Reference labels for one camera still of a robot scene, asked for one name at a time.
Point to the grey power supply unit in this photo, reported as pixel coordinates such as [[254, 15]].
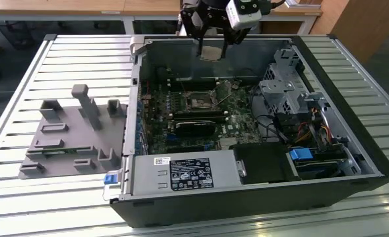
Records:
[[148, 170]]

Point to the black rear fan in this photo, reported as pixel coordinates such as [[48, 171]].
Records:
[[174, 72]]

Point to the CPU socket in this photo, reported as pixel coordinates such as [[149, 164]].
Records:
[[200, 100]]

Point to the metal drive cage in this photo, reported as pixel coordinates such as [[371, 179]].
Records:
[[276, 93]]

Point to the black open PC case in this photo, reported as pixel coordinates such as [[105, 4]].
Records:
[[214, 209]]

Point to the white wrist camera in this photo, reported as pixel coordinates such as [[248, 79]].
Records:
[[243, 12]]

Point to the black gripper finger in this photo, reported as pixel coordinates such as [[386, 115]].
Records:
[[199, 47], [234, 37]]

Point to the black plastic shroud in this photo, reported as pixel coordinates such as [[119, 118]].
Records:
[[263, 163]]

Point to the black RAM slot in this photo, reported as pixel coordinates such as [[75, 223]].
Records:
[[198, 113], [194, 81], [194, 87], [198, 118]]

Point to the silver chipset heat sink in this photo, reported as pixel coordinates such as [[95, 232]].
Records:
[[228, 143]]

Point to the green RAM stick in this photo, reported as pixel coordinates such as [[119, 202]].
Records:
[[65, 150]]

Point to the blue case latch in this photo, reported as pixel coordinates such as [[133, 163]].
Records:
[[109, 178]]

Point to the silver square CPU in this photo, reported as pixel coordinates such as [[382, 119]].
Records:
[[211, 53]]

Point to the green motherboard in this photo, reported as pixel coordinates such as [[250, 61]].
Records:
[[240, 116]]

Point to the grey parts rack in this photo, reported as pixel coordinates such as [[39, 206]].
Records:
[[68, 128]]

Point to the wooden desk white frame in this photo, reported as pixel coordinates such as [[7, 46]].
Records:
[[81, 7]]

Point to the blue disk carrier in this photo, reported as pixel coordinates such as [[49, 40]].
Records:
[[300, 155]]

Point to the wooden cabinet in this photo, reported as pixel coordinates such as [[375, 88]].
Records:
[[362, 24]]

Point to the black graphics card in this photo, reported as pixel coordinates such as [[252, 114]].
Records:
[[194, 128]]

